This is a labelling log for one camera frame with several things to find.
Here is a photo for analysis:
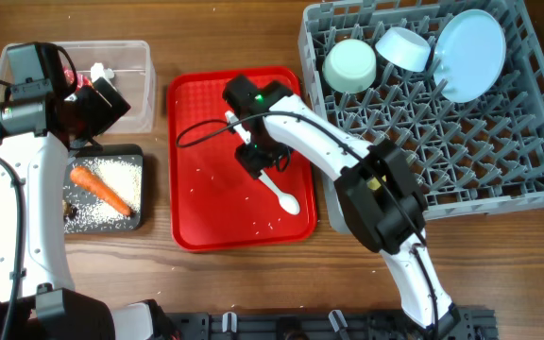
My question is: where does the white tissue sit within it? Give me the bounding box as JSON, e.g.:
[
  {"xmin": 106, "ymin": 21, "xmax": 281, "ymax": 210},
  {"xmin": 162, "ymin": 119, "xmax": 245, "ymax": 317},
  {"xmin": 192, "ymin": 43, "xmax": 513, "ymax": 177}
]
[{"xmin": 90, "ymin": 62, "xmax": 115, "ymax": 82}]

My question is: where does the yellow plastic cup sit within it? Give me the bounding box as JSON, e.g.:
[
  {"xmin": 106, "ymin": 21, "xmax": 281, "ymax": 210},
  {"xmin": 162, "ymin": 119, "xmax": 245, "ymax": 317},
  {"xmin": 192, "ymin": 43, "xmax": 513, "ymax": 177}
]
[{"xmin": 367, "ymin": 176, "xmax": 386, "ymax": 192}]

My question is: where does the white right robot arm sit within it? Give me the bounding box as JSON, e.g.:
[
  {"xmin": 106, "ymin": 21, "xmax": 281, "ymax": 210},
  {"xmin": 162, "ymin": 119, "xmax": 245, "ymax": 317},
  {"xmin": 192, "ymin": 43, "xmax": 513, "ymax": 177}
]
[{"xmin": 222, "ymin": 75, "xmax": 460, "ymax": 339}]

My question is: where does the pile of white rice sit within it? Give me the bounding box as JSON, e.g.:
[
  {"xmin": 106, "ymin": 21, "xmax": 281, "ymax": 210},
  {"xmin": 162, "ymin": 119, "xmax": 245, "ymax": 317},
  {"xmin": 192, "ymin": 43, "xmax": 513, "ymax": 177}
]
[{"xmin": 62, "ymin": 155, "xmax": 143, "ymax": 234}]

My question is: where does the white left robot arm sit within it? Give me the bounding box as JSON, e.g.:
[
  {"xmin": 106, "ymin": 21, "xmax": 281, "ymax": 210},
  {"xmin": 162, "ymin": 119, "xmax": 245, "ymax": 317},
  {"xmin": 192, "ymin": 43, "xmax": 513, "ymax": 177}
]
[{"xmin": 0, "ymin": 42, "xmax": 180, "ymax": 339}]

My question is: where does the clear plastic bin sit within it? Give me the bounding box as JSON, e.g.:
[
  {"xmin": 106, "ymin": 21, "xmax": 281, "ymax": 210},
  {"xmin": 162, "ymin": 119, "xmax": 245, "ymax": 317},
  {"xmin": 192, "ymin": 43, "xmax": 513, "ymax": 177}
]
[{"xmin": 0, "ymin": 40, "xmax": 156, "ymax": 134}]

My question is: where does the light blue bowl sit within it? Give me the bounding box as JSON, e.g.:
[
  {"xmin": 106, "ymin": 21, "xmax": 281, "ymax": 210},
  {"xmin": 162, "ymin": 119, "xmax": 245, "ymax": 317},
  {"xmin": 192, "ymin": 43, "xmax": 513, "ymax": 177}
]
[{"xmin": 375, "ymin": 27, "xmax": 431, "ymax": 72}]

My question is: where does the light blue plate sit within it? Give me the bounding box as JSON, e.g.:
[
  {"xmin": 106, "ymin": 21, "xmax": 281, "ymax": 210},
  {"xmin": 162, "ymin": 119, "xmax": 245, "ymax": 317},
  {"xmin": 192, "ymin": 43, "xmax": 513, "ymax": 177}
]
[{"xmin": 433, "ymin": 9, "xmax": 506, "ymax": 103}]

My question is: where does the orange carrot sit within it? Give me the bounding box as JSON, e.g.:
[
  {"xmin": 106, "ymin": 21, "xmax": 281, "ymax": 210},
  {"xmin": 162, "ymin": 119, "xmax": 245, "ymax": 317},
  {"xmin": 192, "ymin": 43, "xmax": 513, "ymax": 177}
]
[{"xmin": 70, "ymin": 166, "xmax": 131, "ymax": 216}]

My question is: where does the red foil snack wrapper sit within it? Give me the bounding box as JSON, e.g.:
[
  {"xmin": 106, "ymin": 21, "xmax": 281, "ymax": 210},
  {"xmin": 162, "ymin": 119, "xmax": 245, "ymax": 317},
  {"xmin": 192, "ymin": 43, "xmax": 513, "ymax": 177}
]
[{"xmin": 63, "ymin": 66, "xmax": 93, "ymax": 91}]

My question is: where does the red serving tray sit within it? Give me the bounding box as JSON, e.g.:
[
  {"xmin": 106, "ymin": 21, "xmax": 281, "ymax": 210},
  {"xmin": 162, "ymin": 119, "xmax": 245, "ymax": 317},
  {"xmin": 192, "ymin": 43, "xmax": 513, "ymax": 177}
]
[{"xmin": 166, "ymin": 70, "xmax": 317, "ymax": 252}]

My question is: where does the white plastic spoon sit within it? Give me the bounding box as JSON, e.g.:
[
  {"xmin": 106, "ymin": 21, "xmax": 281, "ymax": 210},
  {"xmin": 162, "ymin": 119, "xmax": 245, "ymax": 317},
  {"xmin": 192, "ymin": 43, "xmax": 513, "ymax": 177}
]
[{"xmin": 258, "ymin": 171, "xmax": 300, "ymax": 215}]

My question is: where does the black tray bin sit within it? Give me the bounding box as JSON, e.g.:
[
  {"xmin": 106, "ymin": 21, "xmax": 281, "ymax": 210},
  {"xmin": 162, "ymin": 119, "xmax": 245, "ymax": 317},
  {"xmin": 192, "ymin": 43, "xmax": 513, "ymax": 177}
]
[{"xmin": 62, "ymin": 144, "xmax": 144, "ymax": 234}]

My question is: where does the grey dishwasher rack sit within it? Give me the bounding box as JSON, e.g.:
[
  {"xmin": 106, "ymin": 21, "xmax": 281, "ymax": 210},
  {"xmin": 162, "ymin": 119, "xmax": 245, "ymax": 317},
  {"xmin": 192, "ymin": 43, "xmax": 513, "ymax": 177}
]
[{"xmin": 298, "ymin": 1, "xmax": 544, "ymax": 220}]

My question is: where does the brown food scrap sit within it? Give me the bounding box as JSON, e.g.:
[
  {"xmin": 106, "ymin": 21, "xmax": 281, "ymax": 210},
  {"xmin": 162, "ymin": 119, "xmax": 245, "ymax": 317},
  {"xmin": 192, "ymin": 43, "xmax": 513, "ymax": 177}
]
[{"xmin": 62, "ymin": 200, "xmax": 77, "ymax": 220}]

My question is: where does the mint green bowl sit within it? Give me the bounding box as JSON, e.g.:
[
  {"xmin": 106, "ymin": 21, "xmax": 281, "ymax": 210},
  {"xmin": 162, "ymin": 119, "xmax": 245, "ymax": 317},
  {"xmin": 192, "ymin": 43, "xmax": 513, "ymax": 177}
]
[{"xmin": 322, "ymin": 39, "xmax": 377, "ymax": 94}]

